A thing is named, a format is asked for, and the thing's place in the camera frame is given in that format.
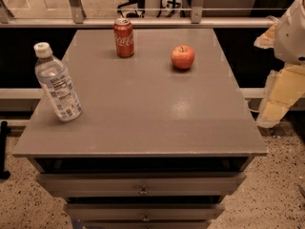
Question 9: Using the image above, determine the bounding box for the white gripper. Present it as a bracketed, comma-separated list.
[254, 0, 305, 128]

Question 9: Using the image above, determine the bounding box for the red coke can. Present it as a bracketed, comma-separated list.
[113, 18, 134, 57]

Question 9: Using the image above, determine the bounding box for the clear plastic water bottle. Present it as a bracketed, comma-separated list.
[33, 42, 82, 121]

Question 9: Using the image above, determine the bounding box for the metal window railing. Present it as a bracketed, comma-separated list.
[0, 0, 305, 29]

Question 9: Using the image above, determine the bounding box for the red apple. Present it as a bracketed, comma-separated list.
[171, 45, 194, 70]

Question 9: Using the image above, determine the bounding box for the top grey drawer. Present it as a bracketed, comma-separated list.
[37, 172, 246, 198]

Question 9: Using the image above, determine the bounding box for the grey drawer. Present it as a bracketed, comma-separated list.
[37, 172, 246, 198]
[65, 203, 224, 222]

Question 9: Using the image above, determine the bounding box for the grey drawer cabinet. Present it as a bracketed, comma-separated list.
[13, 29, 267, 229]

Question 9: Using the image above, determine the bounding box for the black office chair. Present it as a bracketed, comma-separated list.
[117, 0, 145, 18]

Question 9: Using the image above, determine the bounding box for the black pole stand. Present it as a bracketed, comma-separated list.
[0, 121, 10, 180]

